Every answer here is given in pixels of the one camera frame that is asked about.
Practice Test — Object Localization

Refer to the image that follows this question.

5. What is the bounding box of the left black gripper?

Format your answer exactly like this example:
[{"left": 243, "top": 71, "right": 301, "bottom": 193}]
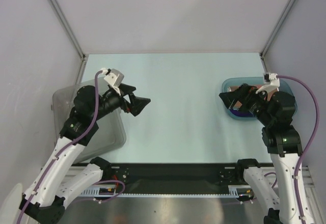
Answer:
[{"left": 90, "top": 83, "right": 150, "bottom": 121}]

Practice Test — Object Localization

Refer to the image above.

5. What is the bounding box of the purple towel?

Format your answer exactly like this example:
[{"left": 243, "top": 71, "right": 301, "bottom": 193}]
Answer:
[{"left": 229, "top": 109, "right": 254, "bottom": 119}]

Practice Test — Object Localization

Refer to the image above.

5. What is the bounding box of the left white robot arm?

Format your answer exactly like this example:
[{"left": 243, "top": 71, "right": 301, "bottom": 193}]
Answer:
[{"left": 18, "top": 83, "right": 151, "bottom": 223}]

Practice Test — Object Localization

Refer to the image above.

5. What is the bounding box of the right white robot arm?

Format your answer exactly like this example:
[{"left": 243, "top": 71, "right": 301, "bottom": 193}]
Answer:
[{"left": 219, "top": 83, "right": 315, "bottom": 223}]

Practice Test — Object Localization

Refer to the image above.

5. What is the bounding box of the teal plastic tray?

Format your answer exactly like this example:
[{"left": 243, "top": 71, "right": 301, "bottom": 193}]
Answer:
[{"left": 216, "top": 77, "right": 293, "bottom": 121}]

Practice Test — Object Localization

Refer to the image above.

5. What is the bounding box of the clear plastic bin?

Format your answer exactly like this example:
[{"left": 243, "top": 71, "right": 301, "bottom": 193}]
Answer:
[{"left": 52, "top": 80, "right": 126, "bottom": 164}]

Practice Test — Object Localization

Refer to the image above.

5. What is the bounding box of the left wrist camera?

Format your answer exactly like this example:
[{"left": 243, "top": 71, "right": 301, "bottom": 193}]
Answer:
[{"left": 100, "top": 68, "right": 124, "bottom": 96}]

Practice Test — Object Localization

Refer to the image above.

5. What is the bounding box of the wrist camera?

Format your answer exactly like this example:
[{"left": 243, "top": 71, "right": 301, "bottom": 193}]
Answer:
[
  {"left": 256, "top": 72, "right": 280, "bottom": 94},
  {"left": 100, "top": 68, "right": 124, "bottom": 96}
]

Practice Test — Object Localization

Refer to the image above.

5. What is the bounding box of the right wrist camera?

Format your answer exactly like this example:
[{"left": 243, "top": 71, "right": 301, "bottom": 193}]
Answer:
[{"left": 256, "top": 72, "right": 280, "bottom": 94}]

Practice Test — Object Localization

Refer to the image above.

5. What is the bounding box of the right aluminium frame post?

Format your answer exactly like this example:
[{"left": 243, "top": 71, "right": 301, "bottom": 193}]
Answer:
[{"left": 260, "top": 0, "right": 297, "bottom": 59}]

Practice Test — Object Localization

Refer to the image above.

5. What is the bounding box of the aluminium frame post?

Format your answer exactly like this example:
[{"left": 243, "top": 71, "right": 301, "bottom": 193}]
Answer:
[
  {"left": 38, "top": 0, "right": 86, "bottom": 60},
  {"left": 260, "top": 0, "right": 297, "bottom": 59}
]

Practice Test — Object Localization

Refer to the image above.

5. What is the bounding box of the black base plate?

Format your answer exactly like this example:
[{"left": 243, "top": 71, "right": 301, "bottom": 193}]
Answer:
[{"left": 111, "top": 163, "right": 246, "bottom": 195}]

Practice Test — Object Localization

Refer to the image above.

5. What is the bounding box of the white slotted cable duct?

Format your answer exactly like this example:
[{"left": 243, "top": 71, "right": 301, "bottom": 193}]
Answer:
[{"left": 78, "top": 186, "right": 239, "bottom": 198}]

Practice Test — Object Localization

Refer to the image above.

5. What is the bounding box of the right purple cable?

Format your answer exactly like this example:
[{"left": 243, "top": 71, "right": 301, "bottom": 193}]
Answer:
[{"left": 224, "top": 75, "right": 320, "bottom": 224}]

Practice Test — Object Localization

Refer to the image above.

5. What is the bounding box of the purple cable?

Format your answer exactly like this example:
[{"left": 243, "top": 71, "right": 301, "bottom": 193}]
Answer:
[
  {"left": 224, "top": 75, "right": 320, "bottom": 224},
  {"left": 17, "top": 71, "right": 126, "bottom": 224}
]

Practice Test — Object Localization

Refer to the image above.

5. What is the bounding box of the aluminium front rail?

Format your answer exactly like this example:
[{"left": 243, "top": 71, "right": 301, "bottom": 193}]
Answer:
[{"left": 65, "top": 165, "right": 315, "bottom": 188}]

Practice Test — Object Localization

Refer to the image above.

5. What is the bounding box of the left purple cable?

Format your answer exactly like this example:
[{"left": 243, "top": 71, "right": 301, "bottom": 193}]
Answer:
[{"left": 17, "top": 71, "right": 126, "bottom": 224}]

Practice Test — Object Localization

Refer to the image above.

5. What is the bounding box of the left aluminium frame post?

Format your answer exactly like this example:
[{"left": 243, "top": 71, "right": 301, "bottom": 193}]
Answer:
[{"left": 38, "top": 0, "right": 86, "bottom": 60}]

